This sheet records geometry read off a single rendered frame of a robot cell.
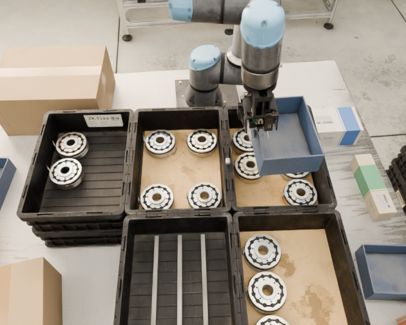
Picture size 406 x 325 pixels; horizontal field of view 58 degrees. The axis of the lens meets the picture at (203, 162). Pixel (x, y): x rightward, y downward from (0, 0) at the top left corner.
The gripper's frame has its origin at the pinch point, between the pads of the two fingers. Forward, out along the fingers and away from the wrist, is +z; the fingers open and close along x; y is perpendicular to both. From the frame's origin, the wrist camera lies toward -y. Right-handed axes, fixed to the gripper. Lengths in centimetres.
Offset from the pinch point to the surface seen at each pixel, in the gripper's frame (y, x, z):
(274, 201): 4.6, 6.3, 30.2
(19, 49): -66, -84, 15
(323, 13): -197, 86, 108
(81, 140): -22, -56, 22
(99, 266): 17, -51, 38
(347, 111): -35, 42, 38
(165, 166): -10.8, -27.9, 27.1
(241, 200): 3.7, -4.2, 29.3
